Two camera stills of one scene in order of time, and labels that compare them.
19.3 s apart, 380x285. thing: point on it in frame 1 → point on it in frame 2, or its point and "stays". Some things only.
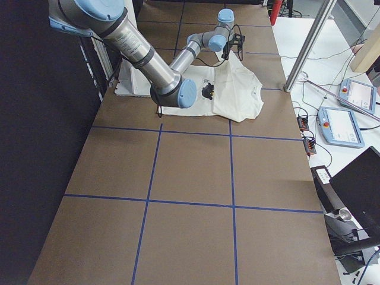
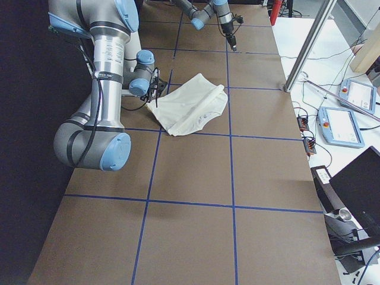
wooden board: (369, 52) stays
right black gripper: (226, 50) → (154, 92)
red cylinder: (276, 8) stays
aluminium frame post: (315, 31) stays
